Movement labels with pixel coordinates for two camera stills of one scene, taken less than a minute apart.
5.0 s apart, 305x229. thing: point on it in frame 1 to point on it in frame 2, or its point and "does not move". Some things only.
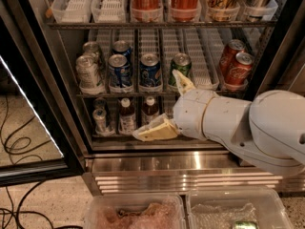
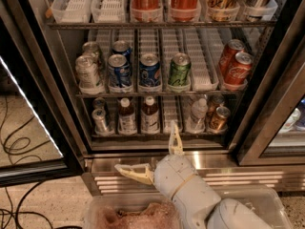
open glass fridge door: x=39 y=136 does not move
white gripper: x=190 y=112 to x=172 y=174
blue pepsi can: x=119 y=71 does not move
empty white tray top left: x=72 y=4 does not move
